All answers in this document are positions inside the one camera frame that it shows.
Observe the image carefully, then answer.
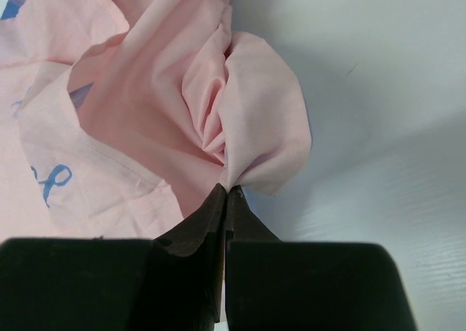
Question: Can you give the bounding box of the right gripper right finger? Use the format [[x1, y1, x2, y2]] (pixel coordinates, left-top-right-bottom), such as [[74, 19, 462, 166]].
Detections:
[[225, 187, 416, 330]]

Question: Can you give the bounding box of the pink blue printed pillowcase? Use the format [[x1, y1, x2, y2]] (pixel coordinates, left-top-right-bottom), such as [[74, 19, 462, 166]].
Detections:
[[1, 0, 311, 239]]

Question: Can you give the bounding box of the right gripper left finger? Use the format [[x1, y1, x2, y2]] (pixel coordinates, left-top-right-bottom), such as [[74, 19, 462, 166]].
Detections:
[[1, 186, 227, 330]]

